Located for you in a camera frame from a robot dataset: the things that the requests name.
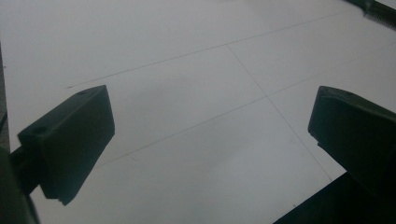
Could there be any white table board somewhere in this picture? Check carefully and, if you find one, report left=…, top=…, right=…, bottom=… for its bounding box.
left=0, top=0, right=396, bottom=224

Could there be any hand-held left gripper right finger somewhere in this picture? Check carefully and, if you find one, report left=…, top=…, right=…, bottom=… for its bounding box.
left=307, top=86, right=396, bottom=200

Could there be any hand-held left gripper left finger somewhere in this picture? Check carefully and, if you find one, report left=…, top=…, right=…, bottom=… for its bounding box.
left=10, top=85, right=116, bottom=206

